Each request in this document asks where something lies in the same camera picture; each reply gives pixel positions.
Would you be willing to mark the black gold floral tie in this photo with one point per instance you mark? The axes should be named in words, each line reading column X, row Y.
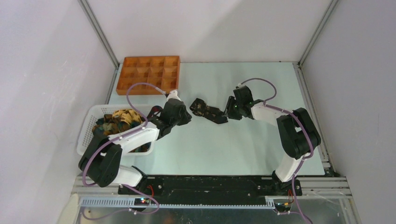
column 200, row 108

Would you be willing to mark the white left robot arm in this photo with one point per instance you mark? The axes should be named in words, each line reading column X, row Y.
column 101, row 160

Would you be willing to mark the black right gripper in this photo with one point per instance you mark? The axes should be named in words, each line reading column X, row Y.
column 229, row 110

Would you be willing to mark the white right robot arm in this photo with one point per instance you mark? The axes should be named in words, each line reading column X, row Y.
column 298, row 134

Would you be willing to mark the wooden compartment tray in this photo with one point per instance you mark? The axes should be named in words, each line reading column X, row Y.
column 160, row 71

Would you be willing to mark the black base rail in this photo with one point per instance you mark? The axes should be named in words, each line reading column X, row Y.
column 215, row 190

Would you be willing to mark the green gold patterned tie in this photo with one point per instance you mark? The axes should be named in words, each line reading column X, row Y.
column 118, row 122

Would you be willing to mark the dark red striped tie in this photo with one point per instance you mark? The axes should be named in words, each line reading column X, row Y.
column 154, row 113

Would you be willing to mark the aluminium frame rail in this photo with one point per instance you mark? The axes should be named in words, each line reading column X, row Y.
column 117, row 196

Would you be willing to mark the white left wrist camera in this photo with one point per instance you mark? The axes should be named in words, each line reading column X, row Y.
column 173, row 94

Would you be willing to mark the white plastic basket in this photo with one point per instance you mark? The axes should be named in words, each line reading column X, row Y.
column 98, row 111

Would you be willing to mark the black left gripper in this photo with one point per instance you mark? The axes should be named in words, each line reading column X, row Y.
column 187, row 116

